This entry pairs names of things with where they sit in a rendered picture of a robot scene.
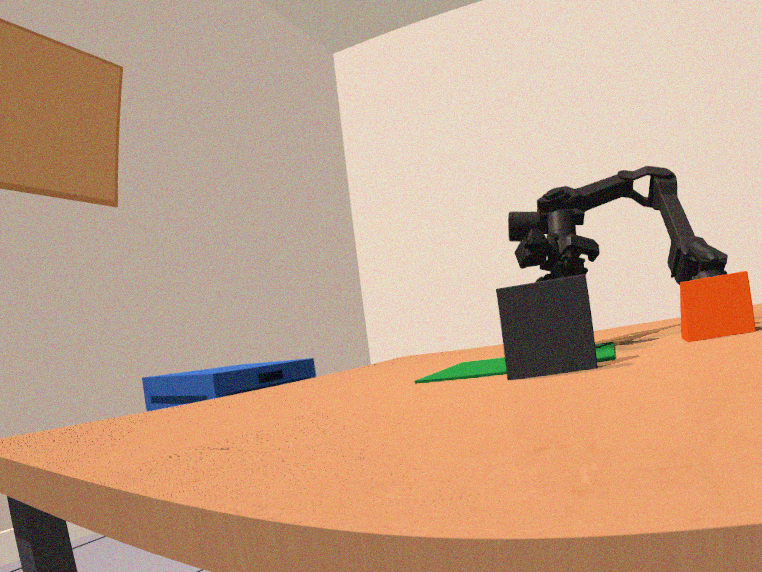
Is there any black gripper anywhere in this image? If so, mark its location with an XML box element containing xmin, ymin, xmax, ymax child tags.
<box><xmin>535</xmin><ymin>230</ymin><xmax>600</xmax><ymax>282</ymax></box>

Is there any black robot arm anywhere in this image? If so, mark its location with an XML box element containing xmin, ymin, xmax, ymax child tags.
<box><xmin>508</xmin><ymin>166</ymin><xmax>728</xmax><ymax>285</ymax></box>

